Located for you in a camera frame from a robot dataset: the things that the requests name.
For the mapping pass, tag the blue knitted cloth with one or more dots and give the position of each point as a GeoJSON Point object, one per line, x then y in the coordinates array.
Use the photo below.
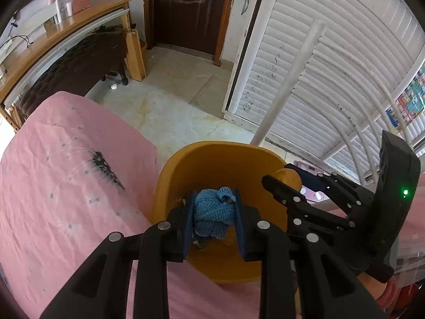
{"type": "Point", "coordinates": [212, 209]}

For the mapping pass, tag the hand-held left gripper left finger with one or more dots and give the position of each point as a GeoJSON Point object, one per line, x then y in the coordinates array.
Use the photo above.
{"type": "Point", "coordinates": [187, 226]}

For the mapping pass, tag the yellow plastic bin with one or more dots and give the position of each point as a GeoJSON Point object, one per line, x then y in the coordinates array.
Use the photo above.
{"type": "Point", "coordinates": [219, 166]}

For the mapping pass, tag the dark tufted bench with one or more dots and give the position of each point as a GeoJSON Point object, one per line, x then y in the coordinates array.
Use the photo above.
{"type": "Point", "coordinates": [73, 63]}

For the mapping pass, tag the person's right forearm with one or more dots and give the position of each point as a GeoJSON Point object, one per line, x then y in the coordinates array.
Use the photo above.
{"type": "Point", "coordinates": [373, 285]}

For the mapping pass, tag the pink tablecloth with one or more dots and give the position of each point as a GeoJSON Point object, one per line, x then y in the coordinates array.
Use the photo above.
{"type": "Point", "coordinates": [66, 189]}

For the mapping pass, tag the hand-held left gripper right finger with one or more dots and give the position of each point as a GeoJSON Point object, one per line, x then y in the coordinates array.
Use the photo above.
{"type": "Point", "coordinates": [240, 226]}

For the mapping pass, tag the white louvered closet door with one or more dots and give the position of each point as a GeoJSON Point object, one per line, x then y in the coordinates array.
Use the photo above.
{"type": "Point", "coordinates": [348, 40]}

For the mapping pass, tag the white plastic pole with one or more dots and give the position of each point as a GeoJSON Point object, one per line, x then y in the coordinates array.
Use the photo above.
{"type": "Point", "coordinates": [292, 79]}

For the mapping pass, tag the white cup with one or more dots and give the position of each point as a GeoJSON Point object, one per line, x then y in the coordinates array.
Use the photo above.
{"type": "Point", "coordinates": [68, 9]}

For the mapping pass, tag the pink box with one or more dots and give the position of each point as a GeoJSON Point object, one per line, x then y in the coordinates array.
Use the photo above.
{"type": "Point", "coordinates": [81, 2]}

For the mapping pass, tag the colourful cartoon poster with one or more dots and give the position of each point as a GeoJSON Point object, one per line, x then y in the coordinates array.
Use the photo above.
{"type": "Point", "coordinates": [410, 103]}

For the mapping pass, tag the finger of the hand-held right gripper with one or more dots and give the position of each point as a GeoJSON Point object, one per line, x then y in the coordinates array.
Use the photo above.
{"type": "Point", "coordinates": [289, 201]}
{"type": "Point", "coordinates": [308, 176]}

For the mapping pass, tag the wooden desk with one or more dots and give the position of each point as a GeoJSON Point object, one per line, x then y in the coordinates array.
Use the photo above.
{"type": "Point", "coordinates": [49, 36]}

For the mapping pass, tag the dark brown door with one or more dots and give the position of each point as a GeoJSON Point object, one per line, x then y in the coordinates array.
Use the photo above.
{"type": "Point", "coordinates": [192, 16]}

